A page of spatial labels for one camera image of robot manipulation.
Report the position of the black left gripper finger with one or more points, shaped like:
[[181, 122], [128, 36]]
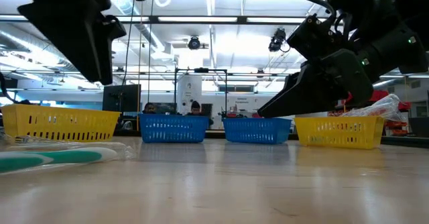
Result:
[[77, 36]]

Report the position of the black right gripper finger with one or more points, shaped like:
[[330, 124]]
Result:
[[311, 90]]

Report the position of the clear bag with red item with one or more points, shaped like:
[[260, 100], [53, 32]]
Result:
[[378, 109]]

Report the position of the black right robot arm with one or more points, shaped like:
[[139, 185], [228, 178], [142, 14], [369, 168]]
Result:
[[395, 33]]

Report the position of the row of red storage bins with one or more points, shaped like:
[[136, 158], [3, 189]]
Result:
[[380, 95]]

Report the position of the yellow plastic slotted basket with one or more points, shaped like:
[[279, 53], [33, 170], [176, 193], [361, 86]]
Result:
[[301, 133], [20, 121]]

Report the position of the single red storage bin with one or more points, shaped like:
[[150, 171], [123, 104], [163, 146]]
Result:
[[406, 106]]

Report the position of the stacked red storage bins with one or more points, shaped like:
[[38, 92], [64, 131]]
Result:
[[395, 128]]

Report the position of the blue plastic slotted basket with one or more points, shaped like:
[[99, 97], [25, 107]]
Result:
[[174, 128], [256, 130]]

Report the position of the black monitor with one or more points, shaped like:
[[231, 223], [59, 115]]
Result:
[[120, 98]]

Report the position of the dark grey crate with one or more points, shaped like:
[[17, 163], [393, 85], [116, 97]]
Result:
[[419, 126]]

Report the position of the person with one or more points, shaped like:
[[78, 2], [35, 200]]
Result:
[[149, 108], [195, 108]]

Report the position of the green white toothbrush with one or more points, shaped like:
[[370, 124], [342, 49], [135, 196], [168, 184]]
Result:
[[67, 157]]

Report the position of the overhead light bar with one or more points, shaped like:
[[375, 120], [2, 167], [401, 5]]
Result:
[[201, 19]]

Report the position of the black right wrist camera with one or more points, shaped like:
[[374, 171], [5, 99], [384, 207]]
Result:
[[316, 38]]

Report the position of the large silver ventilation duct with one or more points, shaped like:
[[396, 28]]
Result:
[[20, 49]]

